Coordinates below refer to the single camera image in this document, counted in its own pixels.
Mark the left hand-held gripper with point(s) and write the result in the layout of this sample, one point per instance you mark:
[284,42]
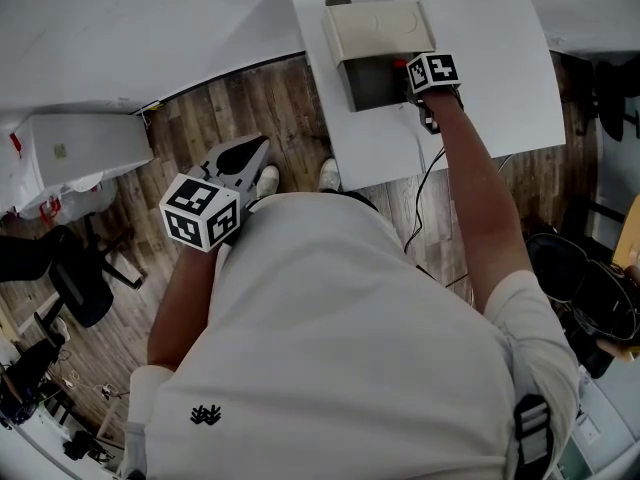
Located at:
[200,213]

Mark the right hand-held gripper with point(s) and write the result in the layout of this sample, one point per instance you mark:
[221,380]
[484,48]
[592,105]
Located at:
[432,70]

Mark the small red object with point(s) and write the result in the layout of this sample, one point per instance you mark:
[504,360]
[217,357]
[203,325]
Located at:
[399,63]

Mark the beige drawer box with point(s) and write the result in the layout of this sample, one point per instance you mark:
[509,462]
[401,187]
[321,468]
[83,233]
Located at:
[370,28]

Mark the person's left forearm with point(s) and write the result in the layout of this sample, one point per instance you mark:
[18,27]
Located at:
[185,298]

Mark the person's right forearm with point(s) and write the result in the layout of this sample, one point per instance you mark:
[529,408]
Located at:
[475,193]

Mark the white storage box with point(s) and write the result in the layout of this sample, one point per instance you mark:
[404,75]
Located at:
[30,188]

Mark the person's white left shoe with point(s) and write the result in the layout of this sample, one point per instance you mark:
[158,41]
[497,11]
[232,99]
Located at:
[269,180]

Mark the person's white shoe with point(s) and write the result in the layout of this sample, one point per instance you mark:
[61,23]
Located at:
[269,180]
[330,174]

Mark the white table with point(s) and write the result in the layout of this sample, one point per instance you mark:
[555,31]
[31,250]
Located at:
[500,93]

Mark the person's white right shoe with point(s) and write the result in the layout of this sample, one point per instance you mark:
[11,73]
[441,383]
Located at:
[330,174]

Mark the person's black shorts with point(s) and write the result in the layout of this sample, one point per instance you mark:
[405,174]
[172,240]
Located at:
[362,200]

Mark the black office chair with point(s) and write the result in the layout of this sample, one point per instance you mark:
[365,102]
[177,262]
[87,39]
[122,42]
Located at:
[620,98]
[75,278]

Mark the person's white shirt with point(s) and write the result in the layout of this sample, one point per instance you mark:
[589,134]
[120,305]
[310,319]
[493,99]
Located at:
[325,343]

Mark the yellow wooden desk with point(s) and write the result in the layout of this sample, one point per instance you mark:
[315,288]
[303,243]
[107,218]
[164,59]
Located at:
[627,240]

